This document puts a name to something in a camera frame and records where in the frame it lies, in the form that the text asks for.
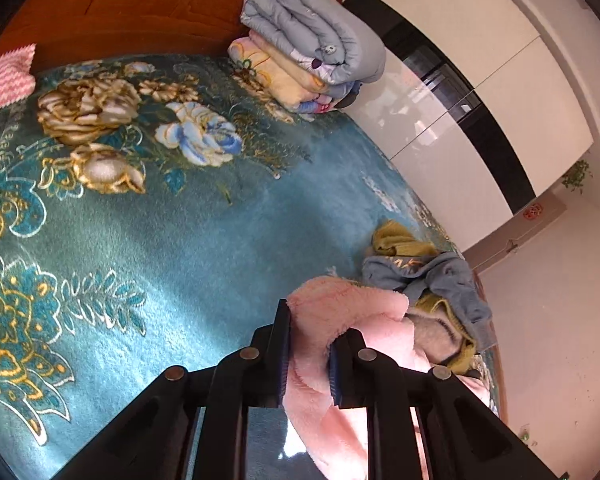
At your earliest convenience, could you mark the pink fleece garment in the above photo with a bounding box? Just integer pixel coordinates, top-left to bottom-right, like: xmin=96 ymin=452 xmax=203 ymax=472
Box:
xmin=283 ymin=276 xmax=490 ymax=479

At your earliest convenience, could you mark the grey fleece garment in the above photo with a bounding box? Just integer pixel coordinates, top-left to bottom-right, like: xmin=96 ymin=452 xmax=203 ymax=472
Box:
xmin=406 ymin=310 xmax=464 ymax=364

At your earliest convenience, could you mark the blue-grey sweatshirt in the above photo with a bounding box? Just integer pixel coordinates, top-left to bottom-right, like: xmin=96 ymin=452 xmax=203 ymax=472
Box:
xmin=362 ymin=252 xmax=496 ymax=352

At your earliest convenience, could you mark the yellow knit sweater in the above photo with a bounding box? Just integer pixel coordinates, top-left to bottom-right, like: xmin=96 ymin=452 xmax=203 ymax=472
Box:
xmin=372 ymin=220 xmax=477 ymax=375

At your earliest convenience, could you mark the teal floral bed blanket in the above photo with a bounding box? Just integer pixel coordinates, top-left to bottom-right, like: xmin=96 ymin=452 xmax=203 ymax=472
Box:
xmin=0 ymin=54 xmax=454 ymax=479

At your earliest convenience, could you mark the red door decoration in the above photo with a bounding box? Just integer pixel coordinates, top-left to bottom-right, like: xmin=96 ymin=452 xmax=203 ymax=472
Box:
xmin=522 ymin=202 xmax=544 ymax=221

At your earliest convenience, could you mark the white room door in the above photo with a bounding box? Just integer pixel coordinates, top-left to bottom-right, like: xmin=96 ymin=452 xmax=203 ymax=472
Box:
xmin=464 ymin=192 xmax=567 ymax=273

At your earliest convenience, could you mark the green hanging plant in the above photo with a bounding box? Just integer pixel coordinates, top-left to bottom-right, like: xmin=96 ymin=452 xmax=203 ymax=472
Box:
xmin=560 ymin=159 xmax=593 ymax=194

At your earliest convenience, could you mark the white black glossy wardrobe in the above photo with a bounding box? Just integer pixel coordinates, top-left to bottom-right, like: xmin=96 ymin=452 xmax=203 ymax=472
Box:
xmin=344 ymin=0 xmax=593 ymax=249

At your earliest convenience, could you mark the folded cream patterned blanket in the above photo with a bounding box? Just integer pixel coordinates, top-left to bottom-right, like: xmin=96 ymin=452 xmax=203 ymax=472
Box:
xmin=227 ymin=32 xmax=362 ymax=115

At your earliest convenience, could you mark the pink white zigzag pillow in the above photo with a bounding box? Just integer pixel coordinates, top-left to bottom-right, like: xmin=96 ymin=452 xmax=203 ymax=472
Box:
xmin=0 ymin=44 xmax=36 ymax=110

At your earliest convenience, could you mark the folded blue-grey quilt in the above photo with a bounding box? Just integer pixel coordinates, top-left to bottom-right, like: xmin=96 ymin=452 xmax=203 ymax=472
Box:
xmin=240 ymin=0 xmax=386 ymax=84

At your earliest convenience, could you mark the wooden headboard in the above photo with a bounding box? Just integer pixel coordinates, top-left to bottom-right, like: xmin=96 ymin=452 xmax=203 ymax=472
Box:
xmin=0 ymin=0 xmax=246 ymax=73

